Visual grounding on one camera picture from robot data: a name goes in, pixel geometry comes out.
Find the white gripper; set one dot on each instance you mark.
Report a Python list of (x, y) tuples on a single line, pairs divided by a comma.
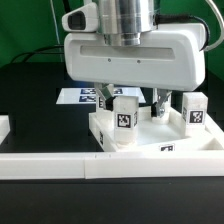
[(123, 43)]

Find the white square table top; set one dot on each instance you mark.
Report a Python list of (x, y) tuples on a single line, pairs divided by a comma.
[(150, 136)]

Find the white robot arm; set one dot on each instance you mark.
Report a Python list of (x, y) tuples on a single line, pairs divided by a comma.
[(128, 42)]

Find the white marker sheet with tags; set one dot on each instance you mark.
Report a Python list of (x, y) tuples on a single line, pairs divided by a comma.
[(69, 96)]

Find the white U-shaped obstacle fence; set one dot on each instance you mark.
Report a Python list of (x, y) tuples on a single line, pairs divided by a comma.
[(178, 163)]

